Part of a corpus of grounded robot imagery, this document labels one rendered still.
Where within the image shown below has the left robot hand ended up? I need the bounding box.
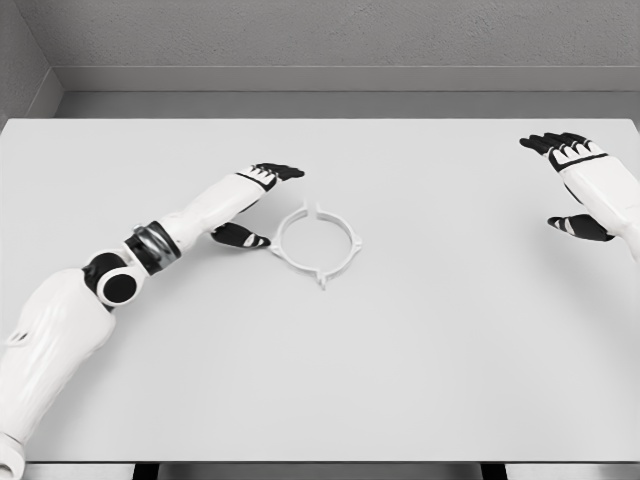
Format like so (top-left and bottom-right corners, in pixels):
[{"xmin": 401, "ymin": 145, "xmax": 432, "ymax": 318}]
[{"xmin": 192, "ymin": 162, "xmax": 306, "ymax": 250}]

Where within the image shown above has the white pipe clamp half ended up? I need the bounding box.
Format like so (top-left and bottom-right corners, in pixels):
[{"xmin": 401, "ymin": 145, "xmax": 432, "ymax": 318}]
[
  {"xmin": 268, "ymin": 198, "xmax": 327, "ymax": 292},
  {"xmin": 314, "ymin": 200, "xmax": 363, "ymax": 281}
]

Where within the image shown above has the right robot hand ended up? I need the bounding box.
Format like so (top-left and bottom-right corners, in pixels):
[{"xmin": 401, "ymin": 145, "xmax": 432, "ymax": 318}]
[{"xmin": 518, "ymin": 131, "xmax": 640, "ymax": 245}]

